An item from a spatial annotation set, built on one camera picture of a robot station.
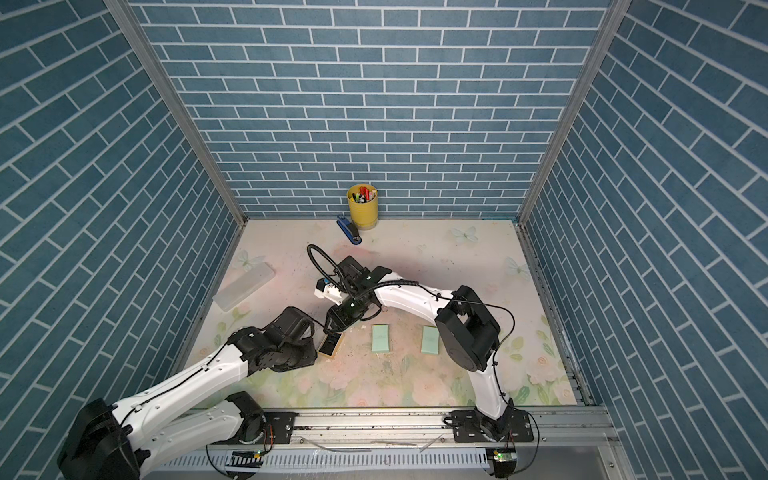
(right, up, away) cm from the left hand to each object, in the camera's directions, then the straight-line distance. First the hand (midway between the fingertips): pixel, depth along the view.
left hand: (321, 358), depth 81 cm
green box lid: (+30, +3, +6) cm, 31 cm away
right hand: (+3, +8, +1) cm, 9 cm away
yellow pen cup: (+8, +46, +27) cm, 54 cm away
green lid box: (+16, +3, +7) cm, 17 cm away
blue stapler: (+3, +36, +31) cm, 48 cm away
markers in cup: (+8, +49, +31) cm, 59 cm away
